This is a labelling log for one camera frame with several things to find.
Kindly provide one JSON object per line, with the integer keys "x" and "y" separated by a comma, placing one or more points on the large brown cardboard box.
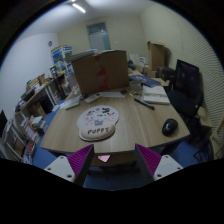
{"x": 102, "y": 72}

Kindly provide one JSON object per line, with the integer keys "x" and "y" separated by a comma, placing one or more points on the wooden side desk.
{"x": 44, "y": 97}

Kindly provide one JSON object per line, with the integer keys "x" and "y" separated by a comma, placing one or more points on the tall cardboard box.
{"x": 156, "y": 54}

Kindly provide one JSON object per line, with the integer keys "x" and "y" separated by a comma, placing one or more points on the white open notebook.
{"x": 156, "y": 95}

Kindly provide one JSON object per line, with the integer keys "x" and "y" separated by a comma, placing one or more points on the puppy print mouse pad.
{"x": 97, "y": 123}

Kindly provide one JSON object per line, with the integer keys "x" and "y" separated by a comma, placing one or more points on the white low shelf unit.
{"x": 22, "y": 144}

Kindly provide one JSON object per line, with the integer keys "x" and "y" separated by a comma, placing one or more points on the colourful printed box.
{"x": 59, "y": 56}

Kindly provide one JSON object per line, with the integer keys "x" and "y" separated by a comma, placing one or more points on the grey door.
{"x": 98, "y": 36}

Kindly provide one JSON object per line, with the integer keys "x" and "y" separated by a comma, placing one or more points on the black office chair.
{"x": 187, "y": 102}

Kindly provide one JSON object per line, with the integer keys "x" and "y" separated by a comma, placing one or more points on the black computer mouse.
{"x": 169, "y": 127}

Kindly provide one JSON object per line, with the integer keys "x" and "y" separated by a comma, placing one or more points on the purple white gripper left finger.
{"x": 74, "y": 167}

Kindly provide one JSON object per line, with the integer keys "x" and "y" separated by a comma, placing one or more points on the pink sticky note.
{"x": 104, "y": 158}

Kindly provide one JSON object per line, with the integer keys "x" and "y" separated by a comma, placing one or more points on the white keyboard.
{"x": 70, "y": 102}

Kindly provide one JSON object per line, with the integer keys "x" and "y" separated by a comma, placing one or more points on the ceiling light strip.
{"x": 78, "y": 7}

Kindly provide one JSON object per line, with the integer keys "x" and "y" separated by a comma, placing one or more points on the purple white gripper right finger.
{"x": 154, "y": 166}

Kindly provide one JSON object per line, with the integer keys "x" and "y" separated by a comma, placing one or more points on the black computer monitor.
{"x": 187, "y": 78}

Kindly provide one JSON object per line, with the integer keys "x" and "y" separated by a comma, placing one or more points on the black pen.
{"x": 145, "y": 104}

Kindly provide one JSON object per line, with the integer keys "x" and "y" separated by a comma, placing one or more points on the blue book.
{"x": 145, "y": 80}

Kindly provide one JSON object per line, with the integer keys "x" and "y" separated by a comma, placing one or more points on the white remote control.
{"x": 93, "y": 98}

